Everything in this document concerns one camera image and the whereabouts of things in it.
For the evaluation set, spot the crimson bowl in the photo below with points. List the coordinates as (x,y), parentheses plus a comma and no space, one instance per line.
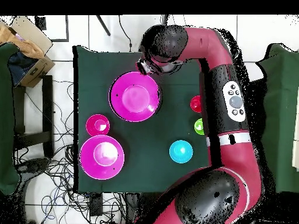
(92,127)

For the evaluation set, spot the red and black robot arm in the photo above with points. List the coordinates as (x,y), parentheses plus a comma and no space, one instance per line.
(238,163)

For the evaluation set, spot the red cup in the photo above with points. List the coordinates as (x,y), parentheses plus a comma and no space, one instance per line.
(195,103)

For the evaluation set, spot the black stool frame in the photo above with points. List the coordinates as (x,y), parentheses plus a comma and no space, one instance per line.
(48,105)

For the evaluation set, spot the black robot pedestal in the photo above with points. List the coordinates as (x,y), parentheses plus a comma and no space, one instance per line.
(133,205)

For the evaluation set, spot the large pink bowl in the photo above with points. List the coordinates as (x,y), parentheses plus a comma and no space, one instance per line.
(135,98)
(88,161)

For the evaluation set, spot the dark green tablecloth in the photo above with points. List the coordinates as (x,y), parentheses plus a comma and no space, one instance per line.
(151,140)

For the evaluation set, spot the black floor box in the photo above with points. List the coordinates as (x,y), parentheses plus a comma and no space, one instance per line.
(95,205)

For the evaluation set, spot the cardboard box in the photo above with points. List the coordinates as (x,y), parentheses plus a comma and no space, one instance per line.
(35,70)

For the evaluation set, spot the green cup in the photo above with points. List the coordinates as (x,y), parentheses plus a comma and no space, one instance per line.
(199,128)

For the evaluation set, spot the black square frame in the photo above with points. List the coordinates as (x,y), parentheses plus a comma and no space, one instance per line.
(67,28)

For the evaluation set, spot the black tripod leg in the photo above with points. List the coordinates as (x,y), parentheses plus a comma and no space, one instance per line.
(165,19)
(103,25)

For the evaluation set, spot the small blue bowl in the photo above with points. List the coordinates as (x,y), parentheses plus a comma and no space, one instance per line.
(181,152)

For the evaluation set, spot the green side table cloth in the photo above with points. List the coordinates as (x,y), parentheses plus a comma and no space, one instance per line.
(282,116)
(7,116)

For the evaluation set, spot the black rounded floor base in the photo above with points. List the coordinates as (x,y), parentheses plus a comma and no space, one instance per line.
(35,164)

